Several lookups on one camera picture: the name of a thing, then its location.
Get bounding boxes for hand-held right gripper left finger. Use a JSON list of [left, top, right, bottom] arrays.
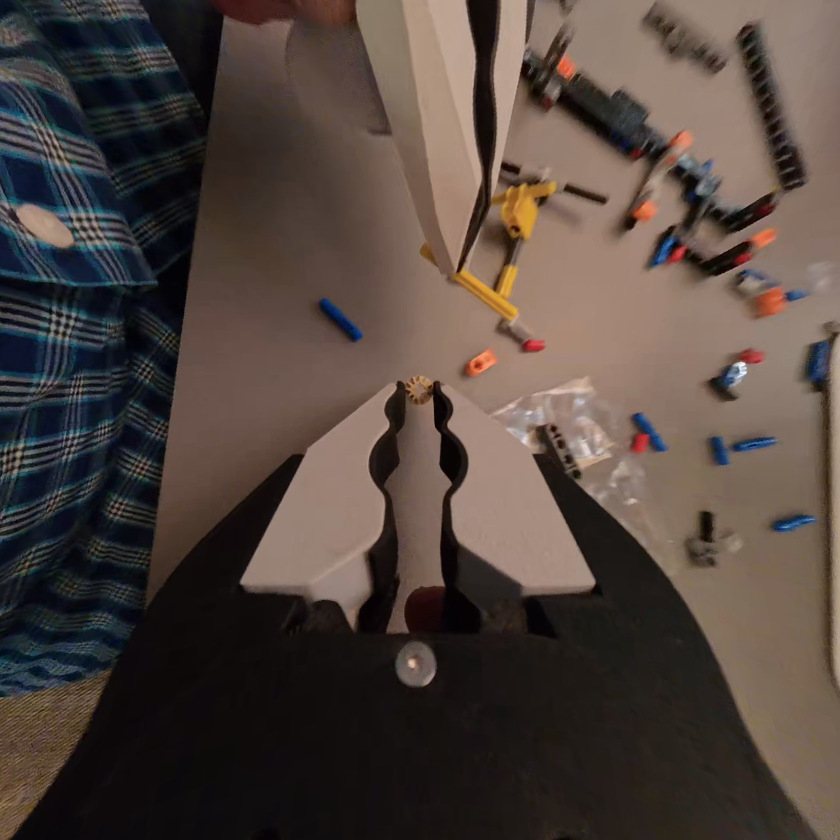
[[241, 382, 408, 634]]

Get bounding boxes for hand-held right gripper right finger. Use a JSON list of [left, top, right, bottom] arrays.
[[432, 382, 596, 634]]

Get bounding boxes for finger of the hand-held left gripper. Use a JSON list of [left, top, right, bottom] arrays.
[[459, 0, 534, 271], [356, 0, 492, 277]]

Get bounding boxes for yellow lego axle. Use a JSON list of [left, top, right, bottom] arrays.
[[419, 241, 521, 324]]

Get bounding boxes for black lego beam assembly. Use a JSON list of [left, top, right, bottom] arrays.
[[521, 26, 788, 277]]

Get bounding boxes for dark grey lego beam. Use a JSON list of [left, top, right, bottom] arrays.
[[640, 2, 731, 74]]

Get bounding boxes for black lego connector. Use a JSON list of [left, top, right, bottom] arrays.
[[685, 508, 744, 567]]

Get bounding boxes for long black lego beam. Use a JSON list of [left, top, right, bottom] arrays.
[[735, 21, 809, 193]]

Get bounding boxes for person's left hand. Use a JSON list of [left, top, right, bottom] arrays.
[[210, 0, 358, 27]]

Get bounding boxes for short black angled beam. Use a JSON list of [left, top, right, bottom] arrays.
[[534, 423, 583, 481]]

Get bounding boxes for clear plastic parts bag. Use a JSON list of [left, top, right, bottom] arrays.
[[491, 377, 678, 559]]

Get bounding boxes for black axle connector assembly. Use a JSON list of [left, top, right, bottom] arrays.
[[495, 161, 609, 299]]

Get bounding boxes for grey axle with red bush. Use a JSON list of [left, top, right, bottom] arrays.
[[496, 316, 547, 354]]

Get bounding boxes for person's plaid shirt torso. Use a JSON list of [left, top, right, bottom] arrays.
[[0, 0, 212, 698]]

